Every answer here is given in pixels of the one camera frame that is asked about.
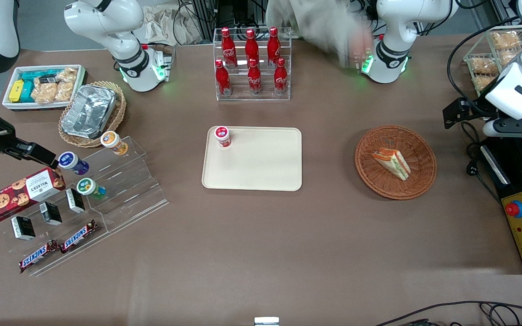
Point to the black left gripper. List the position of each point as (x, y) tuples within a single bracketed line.
[(466, 110)]

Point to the triangular sandwich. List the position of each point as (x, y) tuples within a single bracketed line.
[(392, 163)]

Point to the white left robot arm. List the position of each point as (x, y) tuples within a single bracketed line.
[(392, 45)]

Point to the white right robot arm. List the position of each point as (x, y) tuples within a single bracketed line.
[(107, 22)]

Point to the oval tan wicker basket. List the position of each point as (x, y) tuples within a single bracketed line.
[(118, 113)]

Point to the round brown wicker basket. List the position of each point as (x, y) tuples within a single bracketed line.
[(379, 181)]

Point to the beige plastic tray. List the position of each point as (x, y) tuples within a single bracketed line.
[(261, 167)]

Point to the blurred bare hand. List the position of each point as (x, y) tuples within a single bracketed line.
[(358, 45)]

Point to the blue lid cup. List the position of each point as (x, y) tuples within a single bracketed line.
[(71, 162)]

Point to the bagged fried pastry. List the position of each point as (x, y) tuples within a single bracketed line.
[(505, 40), (483, 82), (508, 56), (483, 66)]

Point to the red cookie box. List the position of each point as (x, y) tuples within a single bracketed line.
[(16, 197)]

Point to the small black carton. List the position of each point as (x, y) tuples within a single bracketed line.
[(75, 200), (23, 227), (50, 213)]

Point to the green lid cup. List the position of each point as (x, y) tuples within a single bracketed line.
[(89, 187)]

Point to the white rectangular bin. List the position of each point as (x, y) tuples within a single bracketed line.
[(9, 105)]

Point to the aluminium foil container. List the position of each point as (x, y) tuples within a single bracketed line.
[(89, 111)]

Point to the clear bag of pastries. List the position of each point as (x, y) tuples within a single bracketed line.
[(43, 93), (64, 91), (68, 74)]

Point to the teal small box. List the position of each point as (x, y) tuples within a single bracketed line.
[(27, 93)]

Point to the orange lid cup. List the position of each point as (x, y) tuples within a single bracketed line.
[(112, 141)]

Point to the yellow small box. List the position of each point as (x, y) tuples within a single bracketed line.
[(16, 90)]

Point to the small black packet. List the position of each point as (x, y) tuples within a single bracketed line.
[(48, 80)]

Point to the snickers chocolate bar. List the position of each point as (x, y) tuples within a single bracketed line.
[(79, 236), (38, 256)]

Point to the teal flat package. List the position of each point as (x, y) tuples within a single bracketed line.
[(32, 75)]

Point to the clear acrylic stepped stand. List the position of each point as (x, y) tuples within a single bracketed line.
[(129, 190)]

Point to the black machine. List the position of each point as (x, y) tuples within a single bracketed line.
[(514, 181)]

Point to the grey connector box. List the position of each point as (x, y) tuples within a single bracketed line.
[(163, 61), (366, 63)]

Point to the red emergency stop button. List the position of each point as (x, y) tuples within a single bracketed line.
[(514, 209)]

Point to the red cola bottle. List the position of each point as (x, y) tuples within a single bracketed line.
[(251, 45), (273, 45), (228, 47), (223, 79), (254, 79), (280, 77)]

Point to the red lid white cup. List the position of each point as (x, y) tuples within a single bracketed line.
[(223, 136)]

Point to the crumpled beige paper bag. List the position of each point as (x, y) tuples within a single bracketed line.
[(166, 27)]

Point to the clear acrylic bottle rack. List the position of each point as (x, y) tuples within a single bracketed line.
[(238, 97)]

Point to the small silver metal object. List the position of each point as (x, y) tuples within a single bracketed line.
[(266, 322)]

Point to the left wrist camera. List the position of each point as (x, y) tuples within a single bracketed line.
[(508, 129)]

